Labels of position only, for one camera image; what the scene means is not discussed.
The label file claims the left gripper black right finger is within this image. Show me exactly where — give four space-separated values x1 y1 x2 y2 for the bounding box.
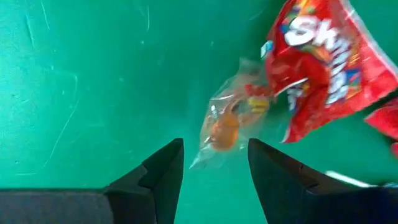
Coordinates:
247 138 398 224

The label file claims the clear-wrapped orange candy roll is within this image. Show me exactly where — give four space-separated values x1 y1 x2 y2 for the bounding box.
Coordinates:
188 57 272 171

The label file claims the green table mat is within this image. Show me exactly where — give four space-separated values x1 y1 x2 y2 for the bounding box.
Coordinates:
0 0 398 224

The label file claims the red Skittles packet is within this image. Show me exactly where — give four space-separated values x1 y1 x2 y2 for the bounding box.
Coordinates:
364 96 398 158
260 0 398 144

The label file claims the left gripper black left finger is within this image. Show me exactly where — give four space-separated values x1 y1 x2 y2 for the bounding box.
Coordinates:
0 138 185 224

